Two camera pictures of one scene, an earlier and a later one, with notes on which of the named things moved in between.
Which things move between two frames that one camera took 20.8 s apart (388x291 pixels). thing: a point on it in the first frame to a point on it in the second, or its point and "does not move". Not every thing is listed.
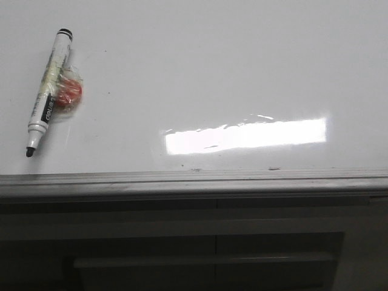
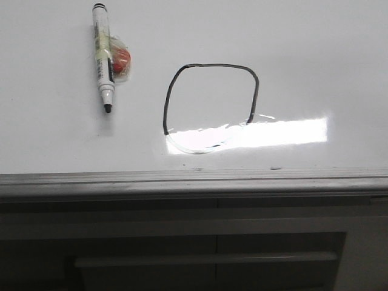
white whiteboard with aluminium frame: (199, 98) does not move
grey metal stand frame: (339, 244) does not move
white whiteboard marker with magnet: (60, 91) to (113, 56)
